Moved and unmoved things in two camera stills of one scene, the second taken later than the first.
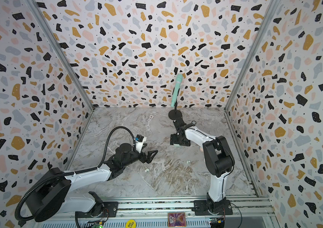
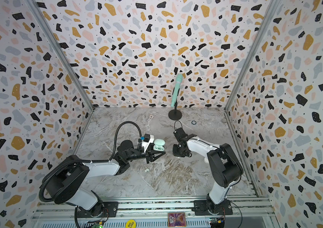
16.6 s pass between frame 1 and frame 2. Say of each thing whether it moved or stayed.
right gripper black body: moved
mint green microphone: stayed
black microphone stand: stayed
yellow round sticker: stayed
